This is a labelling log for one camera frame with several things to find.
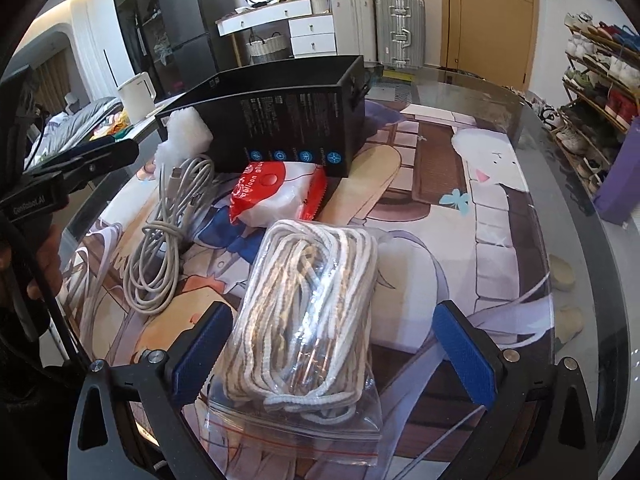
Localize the rows of shoes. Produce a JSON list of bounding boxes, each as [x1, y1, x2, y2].
[[547, 10, 640, 198]]

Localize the sneakers by door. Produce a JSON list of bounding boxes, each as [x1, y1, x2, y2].
[[524, 91, 567, 132]]

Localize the person's left forearm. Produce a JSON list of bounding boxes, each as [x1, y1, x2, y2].
[[0, 240, 87, 480]]

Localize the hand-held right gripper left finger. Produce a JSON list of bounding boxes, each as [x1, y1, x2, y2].
[[67, 301, 236, 480]]

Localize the person's left hand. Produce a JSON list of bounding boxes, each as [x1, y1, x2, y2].
[[22, 220, 66, 304]]

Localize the bed with grey bedding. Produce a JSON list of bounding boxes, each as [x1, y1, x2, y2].
[[39, 96, 124, 162]]

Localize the silver suitcase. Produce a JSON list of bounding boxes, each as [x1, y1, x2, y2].
[[374, 0, 427, 69]]

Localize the wooden door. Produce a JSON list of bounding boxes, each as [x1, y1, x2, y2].
[[439, 0, 542, 94]]

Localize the white suitcase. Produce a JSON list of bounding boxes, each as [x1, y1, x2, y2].
[[329, 0, 377, 64]]

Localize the purple bag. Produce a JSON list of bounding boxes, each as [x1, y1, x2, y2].
[[592, 114, 640, 227]]

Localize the wooden shoe rack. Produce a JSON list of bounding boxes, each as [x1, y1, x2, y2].
[[546, 10, 640, 202]]

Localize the colourful cloth pile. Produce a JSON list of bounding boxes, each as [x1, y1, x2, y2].
[[89, 109, 132, 142]]

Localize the bagged white cord rope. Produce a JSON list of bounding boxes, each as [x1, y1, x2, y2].
[[206, 218, 384, 467]]

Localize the red white plastic packet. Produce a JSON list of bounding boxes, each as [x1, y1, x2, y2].
[[228, 161, 329, 229]]

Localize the white cable bundle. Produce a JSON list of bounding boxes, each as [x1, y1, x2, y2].
[[122, 154, 217, 317]]

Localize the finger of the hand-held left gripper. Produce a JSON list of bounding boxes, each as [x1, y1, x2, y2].
[[59, 138, 140, 194], [29, 134, 119, 174]]

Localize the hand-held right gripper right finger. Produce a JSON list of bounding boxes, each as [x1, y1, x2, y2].
[[432, 300, 599, 480]]

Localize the beige slipper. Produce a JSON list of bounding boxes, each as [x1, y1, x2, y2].
[[554, 304, 587, 347], [546, 254, 577, 292]]

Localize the white foam piece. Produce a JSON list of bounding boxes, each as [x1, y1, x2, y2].
[[157, 107, 214, 172]]

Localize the white vanity desk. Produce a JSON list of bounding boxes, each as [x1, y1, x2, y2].
[[215, 0, 337, 69]]

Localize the black refrigerator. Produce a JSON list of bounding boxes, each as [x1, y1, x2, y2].
[[156, 0, 237, 102]]

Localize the black glass cabinet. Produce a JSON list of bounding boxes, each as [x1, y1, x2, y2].
[[109, 0, 169, 102]]

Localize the woven laundry basket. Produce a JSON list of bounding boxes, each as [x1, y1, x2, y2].
[[246, 31, 292, 65]]

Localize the white grey side counter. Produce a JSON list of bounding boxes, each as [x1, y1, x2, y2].
[[89, 99, 202, 142]]

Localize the white electric kettle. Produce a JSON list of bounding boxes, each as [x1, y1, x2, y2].
[[117, 71, 156, 124]]

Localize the black cardboard box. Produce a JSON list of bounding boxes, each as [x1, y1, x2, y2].
[[154, 54, 372, 179]]

